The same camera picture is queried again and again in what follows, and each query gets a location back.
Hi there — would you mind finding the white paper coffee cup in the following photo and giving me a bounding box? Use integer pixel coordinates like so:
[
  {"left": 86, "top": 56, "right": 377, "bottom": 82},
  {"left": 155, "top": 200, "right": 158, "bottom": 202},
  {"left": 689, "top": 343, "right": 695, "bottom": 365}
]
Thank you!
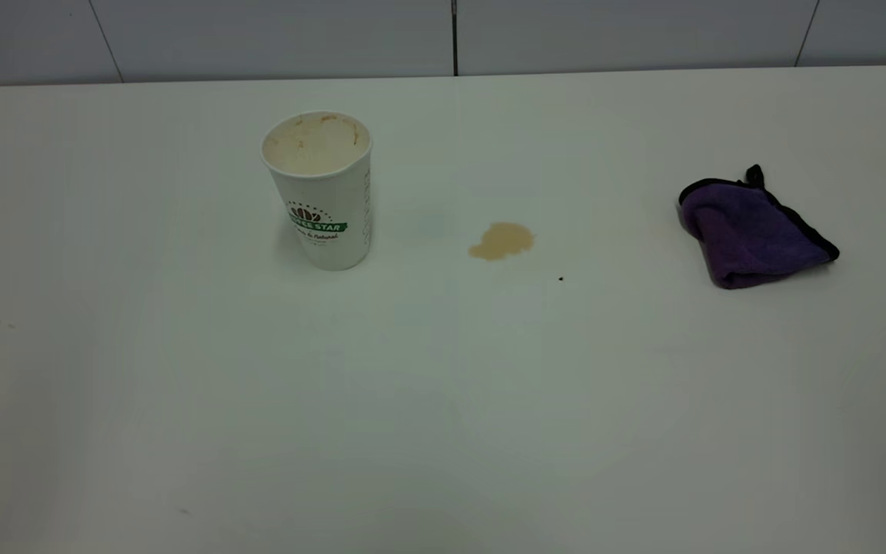
[{"left": 261, "top": 111, "right": 374, "bottom": 272}]

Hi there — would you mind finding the purple microfiber cloth black edge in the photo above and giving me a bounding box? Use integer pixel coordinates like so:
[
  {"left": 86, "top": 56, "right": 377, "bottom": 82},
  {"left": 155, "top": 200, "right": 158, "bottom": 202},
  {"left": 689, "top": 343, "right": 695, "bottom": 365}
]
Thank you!
[{"left": 677, "top": 164, "right": 841, "bottom": 291}]

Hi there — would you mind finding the brown coffee spill puddle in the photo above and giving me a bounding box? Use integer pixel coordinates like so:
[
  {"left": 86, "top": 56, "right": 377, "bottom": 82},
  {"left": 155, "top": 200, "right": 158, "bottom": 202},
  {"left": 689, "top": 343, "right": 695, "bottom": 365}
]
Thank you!
[{"left": 468, "top": 222, "right": 535, "bottom": 262}]

